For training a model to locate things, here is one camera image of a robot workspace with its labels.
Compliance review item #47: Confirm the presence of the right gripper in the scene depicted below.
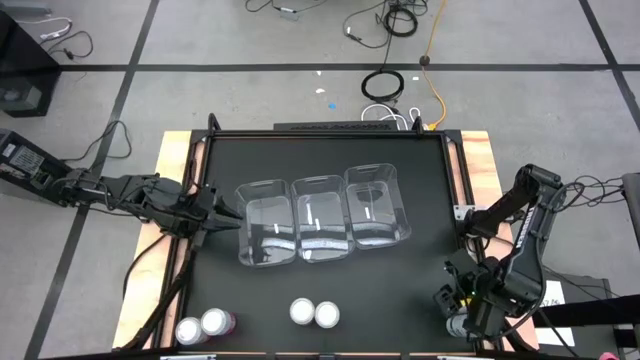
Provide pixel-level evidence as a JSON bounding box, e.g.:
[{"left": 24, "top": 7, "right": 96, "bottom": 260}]
[{"left": 433, "top": 248, "right": 489, "bottom": 342}]

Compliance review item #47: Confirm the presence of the black power strip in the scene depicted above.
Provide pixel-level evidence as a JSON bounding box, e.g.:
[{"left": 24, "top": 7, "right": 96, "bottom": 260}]
[{"left": 272, "top": 120, "right": 392, "bottom": 132}]

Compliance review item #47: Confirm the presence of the white floor cable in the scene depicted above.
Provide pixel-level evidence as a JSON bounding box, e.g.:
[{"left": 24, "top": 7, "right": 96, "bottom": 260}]
[{"left": 19, "top": 17, "right": 74, "bottom": 41}]

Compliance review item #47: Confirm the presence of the white paper sheet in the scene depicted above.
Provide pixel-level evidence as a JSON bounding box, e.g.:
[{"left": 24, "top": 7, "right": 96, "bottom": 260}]
[{"left": 542, "top": 279, "right": 576, "bottom": 346}]

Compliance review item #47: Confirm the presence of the orange and white soda can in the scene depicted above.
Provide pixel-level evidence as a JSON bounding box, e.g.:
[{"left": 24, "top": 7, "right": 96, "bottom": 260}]
[
  {"left": 313, "top": 300, "right": 342, "bottom": 330},
  {"left": 289, "top": 297, "right": 317, "bottom": 326}
]

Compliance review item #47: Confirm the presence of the thin black floor cable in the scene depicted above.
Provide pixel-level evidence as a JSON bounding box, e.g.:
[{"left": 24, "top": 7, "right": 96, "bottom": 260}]
[{"left": 39, "top": 30, "right": 95, "bottom": 61}]

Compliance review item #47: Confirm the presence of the grey post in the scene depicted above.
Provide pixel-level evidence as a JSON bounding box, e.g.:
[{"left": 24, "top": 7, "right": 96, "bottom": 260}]
[{"left": 622, "top": 172, "right": 640, "bottom": 236}]

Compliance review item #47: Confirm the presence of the small black coiled cable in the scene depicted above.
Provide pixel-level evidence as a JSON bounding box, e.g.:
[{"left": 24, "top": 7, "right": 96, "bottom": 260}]
[{"left": 382, "top": 4, "right": 419, "bottom": 39}]

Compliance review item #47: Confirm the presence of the orange extension cable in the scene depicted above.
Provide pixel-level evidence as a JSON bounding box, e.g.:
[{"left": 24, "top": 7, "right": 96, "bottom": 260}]
[{"left": 421, "top": 0, "right": 449, "bottom": 130}]

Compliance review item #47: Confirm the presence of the white cable bundle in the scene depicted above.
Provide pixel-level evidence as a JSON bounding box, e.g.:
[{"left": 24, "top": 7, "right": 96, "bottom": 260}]
[{"left": 360, "top": 103, "right": 422, "bottom": 130}]

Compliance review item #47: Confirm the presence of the black cable bundle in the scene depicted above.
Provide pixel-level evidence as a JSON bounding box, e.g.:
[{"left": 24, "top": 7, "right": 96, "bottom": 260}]
[{"left": 547, "top": 174, "right": 626, "bottom": 211}]

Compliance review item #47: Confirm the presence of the black computer box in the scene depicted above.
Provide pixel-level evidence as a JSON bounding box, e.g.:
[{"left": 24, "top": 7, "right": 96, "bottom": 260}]
[{"left": 0, "top": 128, "right": 76, "bottom": 206}]

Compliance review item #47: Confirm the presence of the plywood table board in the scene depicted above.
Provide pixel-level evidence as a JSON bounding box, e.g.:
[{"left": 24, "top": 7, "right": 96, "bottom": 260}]
[{"left": 112, "top": 130, "right": 541, "bottom": 351}]

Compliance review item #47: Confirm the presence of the large black coiled cable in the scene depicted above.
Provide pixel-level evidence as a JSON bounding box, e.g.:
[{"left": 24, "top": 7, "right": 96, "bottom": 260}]
[{"left": 360, "top": 68, "right": 405, "bottom": 104}]

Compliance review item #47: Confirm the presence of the black cabinet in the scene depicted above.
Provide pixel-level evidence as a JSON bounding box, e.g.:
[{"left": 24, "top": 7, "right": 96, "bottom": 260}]
[{"left": 0, "top": 9, "right": 62, "bottom": 119}]

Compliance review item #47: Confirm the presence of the black floor box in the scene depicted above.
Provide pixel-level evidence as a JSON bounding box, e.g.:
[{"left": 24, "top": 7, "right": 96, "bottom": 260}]
[{"left": 524, "top": 272, "right": 640, "bottom": 360}]

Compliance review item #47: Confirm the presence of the magenta bottle white cap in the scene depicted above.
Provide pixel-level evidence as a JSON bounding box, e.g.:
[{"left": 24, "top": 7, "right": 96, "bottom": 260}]
[{"left": 199, "top": 307, "right": 237, "bottom": 337}]

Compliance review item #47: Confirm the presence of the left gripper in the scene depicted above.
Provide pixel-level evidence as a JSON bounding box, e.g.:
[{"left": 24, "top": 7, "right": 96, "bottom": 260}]
[{"left": 162, "top": 187, "right": 244, "bottom": 237}]

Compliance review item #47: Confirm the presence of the black computer cable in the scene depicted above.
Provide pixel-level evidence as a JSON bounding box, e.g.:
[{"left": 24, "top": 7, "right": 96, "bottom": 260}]
[{"left": 59, "top": 119, "right": 133, "bottom": 166}]

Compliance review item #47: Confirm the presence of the clear plastic bin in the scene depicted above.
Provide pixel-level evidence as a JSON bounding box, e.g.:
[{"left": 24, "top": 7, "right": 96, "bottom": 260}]
[
  {"left": 291, "top": 174, "right": 354, "bottom": 264},
  {"left": 234, "top": 178, "right": 297, "bottom": 268},
  {"left": 343, "top": 162, "right": 413, "bottom": 250}
]

